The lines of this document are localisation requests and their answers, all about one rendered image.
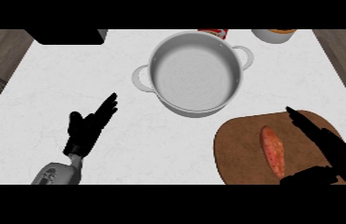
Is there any brown wooden cutting board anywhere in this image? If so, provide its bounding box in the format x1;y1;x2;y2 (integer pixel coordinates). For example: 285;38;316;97
213;109;346;186

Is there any orange sweet potato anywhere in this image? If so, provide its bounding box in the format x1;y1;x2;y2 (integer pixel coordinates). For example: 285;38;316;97
259;125;287;179

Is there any red and white can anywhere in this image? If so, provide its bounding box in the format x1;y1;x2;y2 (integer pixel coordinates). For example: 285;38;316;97
197;28;229;40

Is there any black appliance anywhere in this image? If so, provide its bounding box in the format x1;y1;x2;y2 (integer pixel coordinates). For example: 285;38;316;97
24;28;109;47

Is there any silver two-handled pot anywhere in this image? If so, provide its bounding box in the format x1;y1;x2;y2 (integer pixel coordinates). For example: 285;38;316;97
132;30;256;119

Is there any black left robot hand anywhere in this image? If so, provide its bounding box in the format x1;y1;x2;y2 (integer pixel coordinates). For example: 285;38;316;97
62;91;120;159

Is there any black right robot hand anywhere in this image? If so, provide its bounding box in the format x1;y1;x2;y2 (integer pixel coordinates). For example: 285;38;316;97
278;105;346;186

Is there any white bowl with orange contents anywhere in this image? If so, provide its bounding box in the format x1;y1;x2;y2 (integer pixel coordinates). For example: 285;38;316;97
250;28;299;45

